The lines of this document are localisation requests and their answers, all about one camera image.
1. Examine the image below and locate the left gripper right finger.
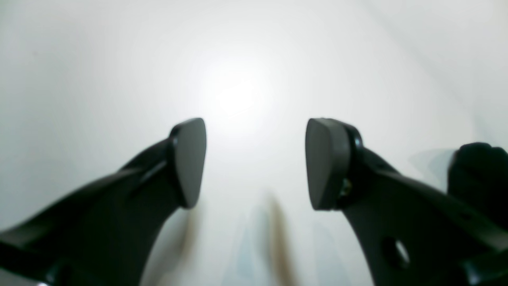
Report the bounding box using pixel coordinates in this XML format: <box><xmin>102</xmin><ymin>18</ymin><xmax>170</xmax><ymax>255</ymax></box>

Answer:
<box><xmin>305</xmin><ymin>118</ymin><xmax>507</xmax><ymax>286</ymax></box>

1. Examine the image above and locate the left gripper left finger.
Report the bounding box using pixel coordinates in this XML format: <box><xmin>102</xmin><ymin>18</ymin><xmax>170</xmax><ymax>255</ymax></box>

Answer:
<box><xmin>0</xmin><ymin>118</ymin><xmax>207</xmax><ymax>286</ymax></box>

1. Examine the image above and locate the black T-shirt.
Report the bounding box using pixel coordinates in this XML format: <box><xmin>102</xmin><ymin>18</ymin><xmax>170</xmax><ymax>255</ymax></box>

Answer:
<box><xmin>447</xmin><ymin>142</ymin><xmax>508</xmax><ymax>229</ymax></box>

